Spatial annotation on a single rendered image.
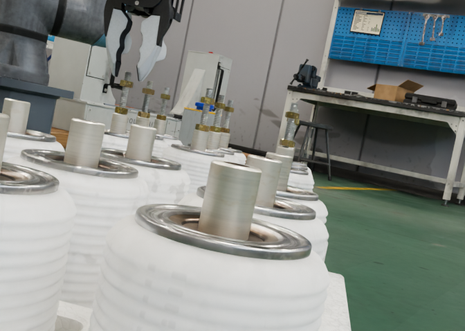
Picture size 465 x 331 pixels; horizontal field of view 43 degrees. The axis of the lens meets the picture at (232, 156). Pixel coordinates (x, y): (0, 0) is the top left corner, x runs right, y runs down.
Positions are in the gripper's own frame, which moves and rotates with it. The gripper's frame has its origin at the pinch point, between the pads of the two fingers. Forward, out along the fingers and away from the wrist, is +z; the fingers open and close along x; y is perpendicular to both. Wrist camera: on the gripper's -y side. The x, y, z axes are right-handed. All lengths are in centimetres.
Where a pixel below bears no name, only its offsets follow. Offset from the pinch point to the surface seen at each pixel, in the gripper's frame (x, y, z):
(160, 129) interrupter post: 2.8, 23.1, 8.2
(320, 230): -34, -40, 10
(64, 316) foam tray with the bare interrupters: -22, -47, 17
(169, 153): -9.3, -1.6, 10.1
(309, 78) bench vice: 47, 450, -49
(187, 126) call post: 3.2, 37.8, 6.9
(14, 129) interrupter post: -6.0, -30.8, 8.8
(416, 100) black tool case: -47, 444, -46
